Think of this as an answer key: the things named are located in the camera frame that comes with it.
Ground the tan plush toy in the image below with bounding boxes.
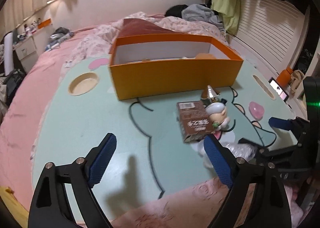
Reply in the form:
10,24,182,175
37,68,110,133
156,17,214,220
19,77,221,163
195,53,216,59

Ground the crumpled clear plastic wrap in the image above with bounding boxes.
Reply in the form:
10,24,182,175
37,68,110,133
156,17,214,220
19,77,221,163
193,140,257,169

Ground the smartphone with lit screen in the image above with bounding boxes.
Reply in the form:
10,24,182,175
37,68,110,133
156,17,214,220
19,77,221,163
268,77,289,102

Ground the pink heart jelly toy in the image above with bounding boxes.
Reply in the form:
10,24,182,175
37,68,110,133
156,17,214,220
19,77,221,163
248,101,265,121

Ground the chibi doll figurine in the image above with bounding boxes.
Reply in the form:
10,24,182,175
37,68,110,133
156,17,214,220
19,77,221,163
205,102,230,131

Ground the brown cigarette pack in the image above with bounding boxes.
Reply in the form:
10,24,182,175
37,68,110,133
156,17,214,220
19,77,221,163
177,101,214,143

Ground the pink floral quilt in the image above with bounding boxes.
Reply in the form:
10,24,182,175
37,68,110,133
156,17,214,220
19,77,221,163
0,11,308,228

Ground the light green lap table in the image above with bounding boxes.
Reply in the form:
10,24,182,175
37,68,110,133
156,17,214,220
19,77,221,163
31,56,308,218

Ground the orange cardboard box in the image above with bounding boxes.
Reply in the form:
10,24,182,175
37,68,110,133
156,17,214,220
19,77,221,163
109,33,243,100

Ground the white drawer cabinet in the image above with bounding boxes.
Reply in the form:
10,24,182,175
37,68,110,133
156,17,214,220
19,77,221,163
14,37,39,73

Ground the grey clothes pile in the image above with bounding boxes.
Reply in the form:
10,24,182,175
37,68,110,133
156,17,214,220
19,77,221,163
181,4,224,31

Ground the maroon blanket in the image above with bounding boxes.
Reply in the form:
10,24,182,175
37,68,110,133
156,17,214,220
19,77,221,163
118,18,178,38

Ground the black clothes pile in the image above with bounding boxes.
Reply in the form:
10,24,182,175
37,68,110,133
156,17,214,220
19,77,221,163
164,5,188,18

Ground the silver cone keychain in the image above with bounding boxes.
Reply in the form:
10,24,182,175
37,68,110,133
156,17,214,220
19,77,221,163
201,85,220,100

